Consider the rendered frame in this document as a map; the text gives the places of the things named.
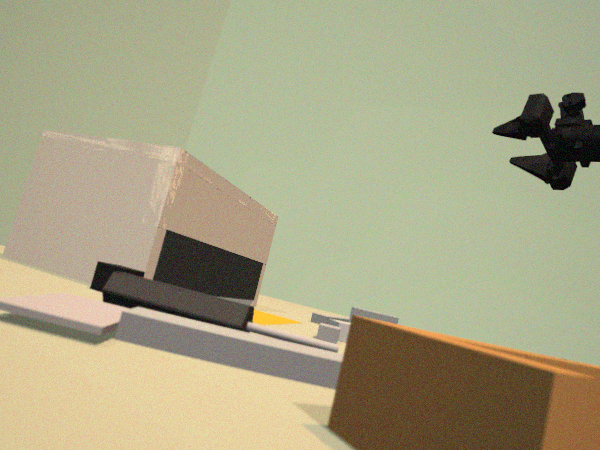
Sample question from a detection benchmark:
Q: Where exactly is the beige cabinet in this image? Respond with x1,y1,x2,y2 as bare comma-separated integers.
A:
2,129,278,307

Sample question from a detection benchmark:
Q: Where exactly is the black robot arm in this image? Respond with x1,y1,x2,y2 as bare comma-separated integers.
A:
555,93,600,162

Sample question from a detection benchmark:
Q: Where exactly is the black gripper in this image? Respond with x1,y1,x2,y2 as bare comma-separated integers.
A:
493,93,597,190

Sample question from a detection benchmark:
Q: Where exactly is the brown rectangular block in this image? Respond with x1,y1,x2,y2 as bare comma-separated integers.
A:
327,315,600,450

